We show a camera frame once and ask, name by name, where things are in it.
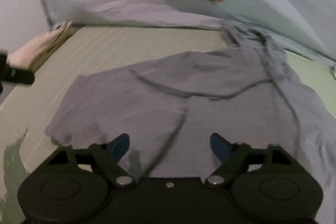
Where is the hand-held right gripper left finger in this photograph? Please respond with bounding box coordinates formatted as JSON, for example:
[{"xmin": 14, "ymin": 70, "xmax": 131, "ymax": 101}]
[{"xmin": 49, "ymin": 133, "xmax": 135, "ymax": 188}]

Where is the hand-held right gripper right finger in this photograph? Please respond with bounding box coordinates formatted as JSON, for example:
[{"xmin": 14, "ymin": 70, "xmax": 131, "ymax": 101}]
[{"xmin": 204, "ymin": 132, "xmax": 292, "ymax": 187}]

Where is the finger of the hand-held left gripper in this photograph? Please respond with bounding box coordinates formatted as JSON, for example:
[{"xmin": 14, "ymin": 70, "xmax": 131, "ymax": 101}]
[{"xmin": 4, "ymin": 68, "xmax": 36, "ymax": 86}]

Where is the grey hoodie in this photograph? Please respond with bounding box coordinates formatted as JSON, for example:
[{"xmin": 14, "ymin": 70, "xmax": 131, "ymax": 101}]
[{"xmin": 45, "ymin": 21, "xmax": 336, "ymax": 188}]

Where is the beige folded cloth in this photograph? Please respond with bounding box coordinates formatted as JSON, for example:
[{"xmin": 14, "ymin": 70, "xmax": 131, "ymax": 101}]
[{"xmin": 7, "ymin": 21, "xmax": 74, "ymax": 69}]

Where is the green checked bed mat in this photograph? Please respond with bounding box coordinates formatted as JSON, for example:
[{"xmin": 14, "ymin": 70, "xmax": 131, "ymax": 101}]
[{"xmin": 0, "ymin": 26, "xmax": 336, "ymax": 224}]

